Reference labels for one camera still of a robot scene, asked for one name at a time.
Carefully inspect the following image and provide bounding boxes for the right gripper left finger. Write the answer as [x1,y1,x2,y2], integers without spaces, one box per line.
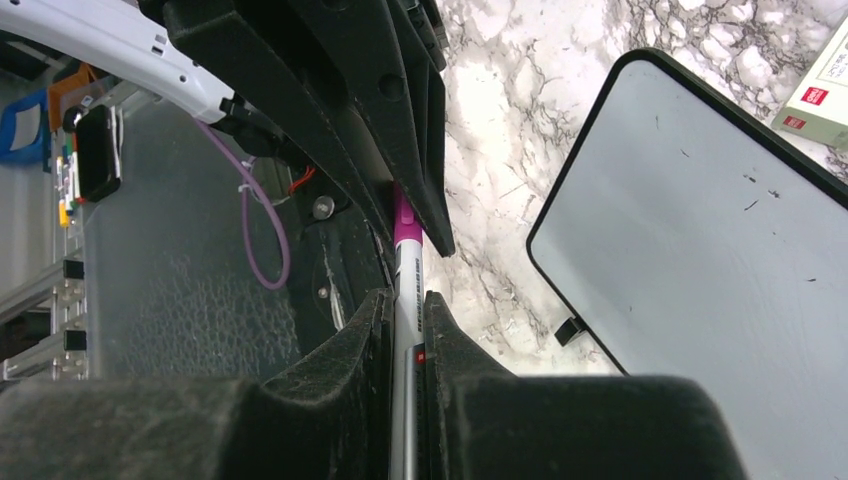
[1,289,393,479]

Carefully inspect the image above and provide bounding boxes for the aluminium frame rack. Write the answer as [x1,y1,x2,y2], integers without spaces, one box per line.
[0,79,160,382]

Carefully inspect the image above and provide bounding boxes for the orange holder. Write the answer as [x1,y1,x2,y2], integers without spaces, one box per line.
[47,63,107,134]

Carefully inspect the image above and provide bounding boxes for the small green white box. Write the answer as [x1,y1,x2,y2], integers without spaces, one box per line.
[771,16,847,150]

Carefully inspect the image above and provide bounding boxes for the magenta marker cap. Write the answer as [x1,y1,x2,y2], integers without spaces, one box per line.
[393,183,423,246]

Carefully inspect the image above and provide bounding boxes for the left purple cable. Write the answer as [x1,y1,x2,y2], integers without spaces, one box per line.
[195,119,293,291]

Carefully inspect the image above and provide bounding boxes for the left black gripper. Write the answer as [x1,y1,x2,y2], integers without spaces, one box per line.
[139,1,456,262]

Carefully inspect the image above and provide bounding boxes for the blue holder with paper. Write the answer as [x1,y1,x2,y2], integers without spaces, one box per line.
[1,89,49,166]

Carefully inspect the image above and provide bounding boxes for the black-framed whiteboard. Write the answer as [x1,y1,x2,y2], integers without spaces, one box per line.
[526,48,847,479]

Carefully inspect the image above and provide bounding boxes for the black device on rack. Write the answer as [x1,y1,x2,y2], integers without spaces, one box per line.
[74,105,123,203]

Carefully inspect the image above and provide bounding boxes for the magenta capped whiteboard marker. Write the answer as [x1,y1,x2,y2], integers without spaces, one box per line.
[389,239,427,480]

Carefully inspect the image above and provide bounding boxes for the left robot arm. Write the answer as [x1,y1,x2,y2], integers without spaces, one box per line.
[1,1,455,257]

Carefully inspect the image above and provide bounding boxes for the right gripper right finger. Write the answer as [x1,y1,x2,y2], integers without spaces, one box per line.
[423,291,746,479]

